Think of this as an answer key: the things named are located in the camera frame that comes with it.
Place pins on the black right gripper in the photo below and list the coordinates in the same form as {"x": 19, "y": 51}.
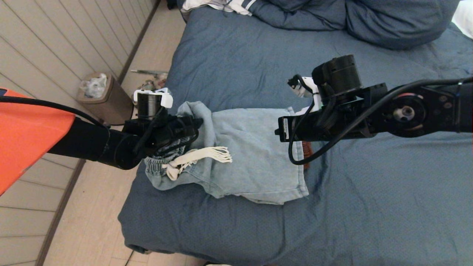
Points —
{"x": 306, "y": 127}

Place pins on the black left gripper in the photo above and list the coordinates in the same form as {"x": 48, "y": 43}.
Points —
{"x": 177, "y": 129}

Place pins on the rust brown shorts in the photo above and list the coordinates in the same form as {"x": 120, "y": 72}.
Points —
{"x": 307, "y": 155}

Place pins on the light blue denim shorts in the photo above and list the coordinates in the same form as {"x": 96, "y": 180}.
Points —
{"x": 251, "y": 147}

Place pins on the multicoloured rag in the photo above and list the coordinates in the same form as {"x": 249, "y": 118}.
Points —
{"x": 151, "y": 84}

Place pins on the thin silver metal rod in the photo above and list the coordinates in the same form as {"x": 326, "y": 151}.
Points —
{"x": 147, "y": 72}

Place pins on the brown trash bin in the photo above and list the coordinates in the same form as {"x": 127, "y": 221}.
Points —
{"x": 111, "y": 105}

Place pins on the clear plastic bin bag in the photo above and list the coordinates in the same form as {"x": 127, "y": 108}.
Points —
{"x": 96, "y": 88}

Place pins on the blue bed cover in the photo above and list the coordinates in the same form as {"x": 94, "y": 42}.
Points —
{"x": 369, "y": 203}

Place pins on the small black object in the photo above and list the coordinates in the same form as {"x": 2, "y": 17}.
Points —
{"x": 172, "y": 3}

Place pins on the crumpled blue duvet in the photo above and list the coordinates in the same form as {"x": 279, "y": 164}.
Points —
{"x": 388, "y": 22}

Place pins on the white striped garment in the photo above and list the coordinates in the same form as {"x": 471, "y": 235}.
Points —
{"x": 236, "y": 5}

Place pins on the white pillow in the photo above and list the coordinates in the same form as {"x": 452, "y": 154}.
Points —
{"x": 465, "y": 18}

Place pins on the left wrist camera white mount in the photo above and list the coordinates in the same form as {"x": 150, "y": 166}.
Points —
{"x": 166, "y": 100}

